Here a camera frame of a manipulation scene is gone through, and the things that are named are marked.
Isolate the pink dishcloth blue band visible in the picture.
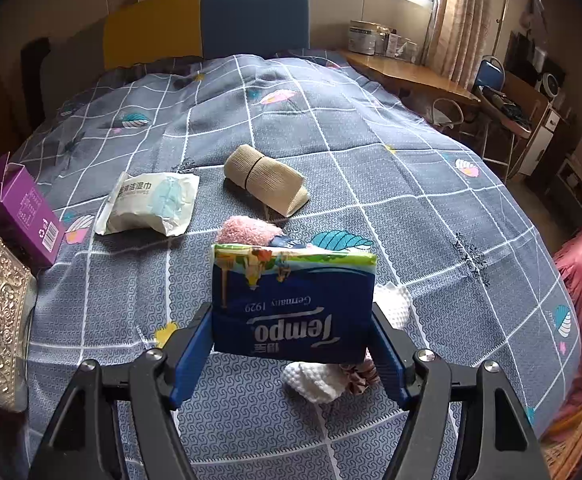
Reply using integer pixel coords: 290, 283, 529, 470
218, 216, 316, 251

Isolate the dark wooden post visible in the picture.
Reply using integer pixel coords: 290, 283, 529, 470
21, 37, 52, 128

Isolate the white cabinet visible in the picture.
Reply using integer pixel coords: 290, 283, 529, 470
518, 105, 562, 176

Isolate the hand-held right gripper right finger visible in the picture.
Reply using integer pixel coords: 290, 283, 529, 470
368, 302, 554, 480

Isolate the wicker chair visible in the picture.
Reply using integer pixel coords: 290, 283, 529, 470
541, 390, 582, 480

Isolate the white wet wipes packet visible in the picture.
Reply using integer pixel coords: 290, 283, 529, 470
94, 171, 200, 237

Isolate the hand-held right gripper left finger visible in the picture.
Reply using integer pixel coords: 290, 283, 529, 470
28, 302, 214, 480

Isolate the brown hair scrunchie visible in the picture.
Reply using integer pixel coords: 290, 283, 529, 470
340, 352, 382, 395

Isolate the purple tissue box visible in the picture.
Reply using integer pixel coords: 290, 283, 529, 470
0, 152, 66, 268

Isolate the pink patterned curtain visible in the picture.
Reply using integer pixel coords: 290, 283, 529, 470
423, 0, 509, 91

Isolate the blue pocket tissue pack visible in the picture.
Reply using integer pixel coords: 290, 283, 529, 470
210, 243, 378, 363

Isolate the wooden desk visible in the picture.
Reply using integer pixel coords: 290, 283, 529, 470
338, 49, 482, 108

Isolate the blue metal chair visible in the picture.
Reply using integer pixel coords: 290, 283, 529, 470
471, 56, 534, 181

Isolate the gold embossed tissue box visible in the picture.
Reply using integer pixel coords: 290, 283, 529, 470
0, 234, 39, 413

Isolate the grey yellow blue headboard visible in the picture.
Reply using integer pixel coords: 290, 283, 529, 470
38, 0, 310, 121

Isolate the white fan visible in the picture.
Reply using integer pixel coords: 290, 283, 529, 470
541, 72, 564, 98

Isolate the beige rolled cloth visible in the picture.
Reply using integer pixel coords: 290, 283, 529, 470
223, 144, 310, 218

